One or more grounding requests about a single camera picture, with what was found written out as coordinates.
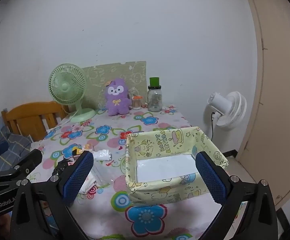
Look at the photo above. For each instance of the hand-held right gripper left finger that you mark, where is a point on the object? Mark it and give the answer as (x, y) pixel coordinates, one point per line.
(78, 177)

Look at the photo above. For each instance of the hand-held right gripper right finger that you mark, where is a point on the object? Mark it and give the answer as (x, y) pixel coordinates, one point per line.
(210, 177)

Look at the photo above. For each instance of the clear white tissue pack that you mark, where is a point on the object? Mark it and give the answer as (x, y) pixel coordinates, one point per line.
(98, 176)

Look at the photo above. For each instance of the yellow and black small item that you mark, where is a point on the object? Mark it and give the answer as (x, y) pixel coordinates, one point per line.
(76, 153)

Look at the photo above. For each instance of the yellow cartoon print storage box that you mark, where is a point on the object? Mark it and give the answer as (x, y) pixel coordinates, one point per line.
(160, 145)

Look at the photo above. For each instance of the blue plaid blanket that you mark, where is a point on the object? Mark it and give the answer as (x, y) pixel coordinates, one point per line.
(12, 142)

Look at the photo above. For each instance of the wooden chair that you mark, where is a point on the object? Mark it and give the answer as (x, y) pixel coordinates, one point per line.
(32, 115)

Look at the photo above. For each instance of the floral tablecloth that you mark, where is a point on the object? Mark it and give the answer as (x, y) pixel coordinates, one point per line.
(115, 132)

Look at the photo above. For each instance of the white standing fan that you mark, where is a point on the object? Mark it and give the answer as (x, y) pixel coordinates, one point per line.
(228, 110)

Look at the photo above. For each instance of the green desk fan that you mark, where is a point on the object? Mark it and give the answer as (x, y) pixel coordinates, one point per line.
(66, 86)

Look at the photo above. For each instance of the purple plush toy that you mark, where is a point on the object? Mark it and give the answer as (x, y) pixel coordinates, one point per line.
(117, 97)

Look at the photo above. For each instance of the small toothpick holder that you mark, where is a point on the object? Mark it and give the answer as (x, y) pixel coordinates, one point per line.
(136, 103)

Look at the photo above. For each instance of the glass jar with green lid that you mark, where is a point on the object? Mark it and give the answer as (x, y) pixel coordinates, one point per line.
(155, 98)

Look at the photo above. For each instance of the beige door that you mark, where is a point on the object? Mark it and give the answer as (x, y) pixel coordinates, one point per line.
(280, 92)

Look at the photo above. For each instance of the green patterned board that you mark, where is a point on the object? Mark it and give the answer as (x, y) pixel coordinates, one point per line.
(135, 72)

